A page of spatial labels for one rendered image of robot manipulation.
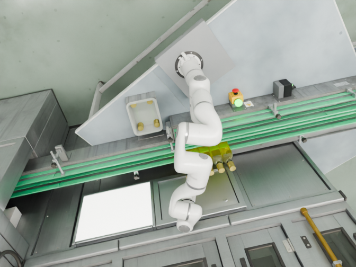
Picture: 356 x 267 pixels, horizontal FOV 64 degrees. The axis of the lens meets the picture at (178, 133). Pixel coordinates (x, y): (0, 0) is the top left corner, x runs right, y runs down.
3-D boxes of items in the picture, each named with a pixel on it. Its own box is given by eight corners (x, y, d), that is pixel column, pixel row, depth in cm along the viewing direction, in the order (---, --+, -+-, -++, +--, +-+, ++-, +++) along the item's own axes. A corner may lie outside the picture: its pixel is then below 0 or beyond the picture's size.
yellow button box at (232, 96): (229, 102, 175) (232, 108, 169) (228, 91, 171) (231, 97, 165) (240, 99, 175) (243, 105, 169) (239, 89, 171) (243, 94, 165)
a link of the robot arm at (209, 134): (189, 98, 114) (192, 119, 102) (222, 103, 116) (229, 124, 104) (183, 126, 122) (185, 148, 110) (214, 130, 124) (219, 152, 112)
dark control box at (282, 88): (272, 92, 175) (278, 99, 168) (273, 80, 171) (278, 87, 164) (285, 89, 175) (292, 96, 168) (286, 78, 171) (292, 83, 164)
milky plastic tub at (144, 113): (135, 128, 177) (135, 136, 169) (125, 97, 164) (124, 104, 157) (162, 123, 177) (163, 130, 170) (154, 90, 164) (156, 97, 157)
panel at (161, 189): (83, 198, 173) (73, 248, 144) (81, 195, 171) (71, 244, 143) (229, 166, 173) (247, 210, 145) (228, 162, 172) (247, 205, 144)
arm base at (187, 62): (169, 59, 150) (174, 71, 138) (189, 44, 147) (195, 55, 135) (186, 80, 159) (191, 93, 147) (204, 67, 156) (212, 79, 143)
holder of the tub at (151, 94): (137, 135, 180) (137, 142, 173) (125, 97, 164) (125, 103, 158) (163, 129, 180) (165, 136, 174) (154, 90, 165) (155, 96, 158)
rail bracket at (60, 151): (65, 156, 178) (57, 181, 159) (53, 134, 168) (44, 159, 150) (72, 154, 178) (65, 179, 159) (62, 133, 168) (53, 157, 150)
